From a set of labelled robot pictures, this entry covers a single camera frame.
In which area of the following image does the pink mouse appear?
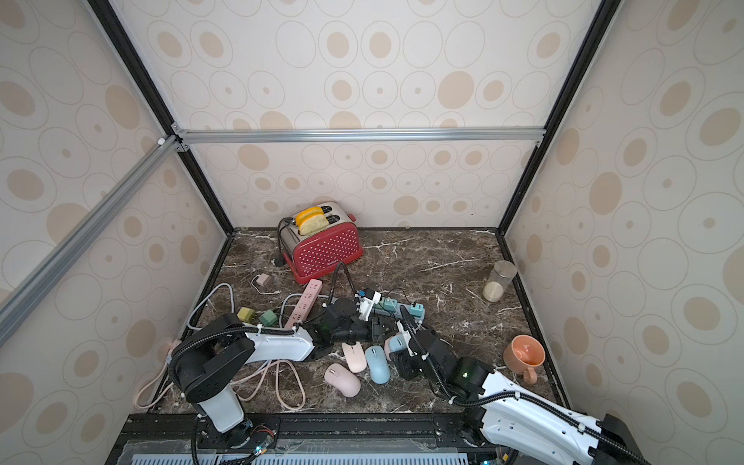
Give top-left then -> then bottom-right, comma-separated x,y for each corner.
324,363 -> 362,398
341,342 -> 367,374

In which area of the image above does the pink power strip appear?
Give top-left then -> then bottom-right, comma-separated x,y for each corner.
284,279 -> 323,329

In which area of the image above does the white usb cable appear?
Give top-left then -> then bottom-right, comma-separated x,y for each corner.
249,274 -> 283,298

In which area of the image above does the yellow charger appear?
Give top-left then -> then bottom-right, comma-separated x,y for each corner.
238,307 -> 256,324

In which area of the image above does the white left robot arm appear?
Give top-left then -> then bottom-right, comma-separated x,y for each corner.
167,298 -> 385,433

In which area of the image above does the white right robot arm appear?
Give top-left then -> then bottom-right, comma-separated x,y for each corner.
393,320 -> 647,464

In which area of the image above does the blue mouse near strip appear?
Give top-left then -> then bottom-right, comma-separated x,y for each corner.
385,334 -> 408,354

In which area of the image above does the blue mouse middle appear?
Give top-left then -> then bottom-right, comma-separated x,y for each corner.
365,346 -> 391,385

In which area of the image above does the teal charger on blue strip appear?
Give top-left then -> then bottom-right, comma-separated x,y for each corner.
407,303 -> 425,323

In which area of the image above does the light blue power strip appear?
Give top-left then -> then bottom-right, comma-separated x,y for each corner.
373,300 -> 410,320

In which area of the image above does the red polka dot toaster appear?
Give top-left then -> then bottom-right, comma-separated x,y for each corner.
277,201 -> 363,285

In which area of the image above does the orange ceramic mug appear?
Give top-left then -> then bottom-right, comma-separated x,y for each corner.
503,334 -> 546,385

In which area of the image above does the yellow toast slice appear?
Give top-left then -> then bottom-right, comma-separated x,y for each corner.
294,207 -> 329,236

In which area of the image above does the glass jar with powder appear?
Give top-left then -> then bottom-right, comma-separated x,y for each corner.
482,260 -> 517,302

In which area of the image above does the black front rail base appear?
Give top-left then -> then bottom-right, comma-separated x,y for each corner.
103,411 -> 594,465

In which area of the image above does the pink power cable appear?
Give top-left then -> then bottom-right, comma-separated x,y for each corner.
133,339 -> 307,413

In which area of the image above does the silver back frame bar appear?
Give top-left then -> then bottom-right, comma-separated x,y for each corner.
178,127 -> 546,145

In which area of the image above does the silver frame bar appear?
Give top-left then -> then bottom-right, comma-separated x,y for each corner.
1,135 -> 178,343
178,127 -> 546,145

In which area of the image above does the silver left frame bar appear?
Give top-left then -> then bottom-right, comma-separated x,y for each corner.
1,135 -> 178,343

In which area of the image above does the black corner frame post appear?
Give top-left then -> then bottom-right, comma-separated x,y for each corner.
87,0 -> 234,236

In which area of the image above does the black right frame post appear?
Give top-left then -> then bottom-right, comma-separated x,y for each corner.
497,0 -> 621,236

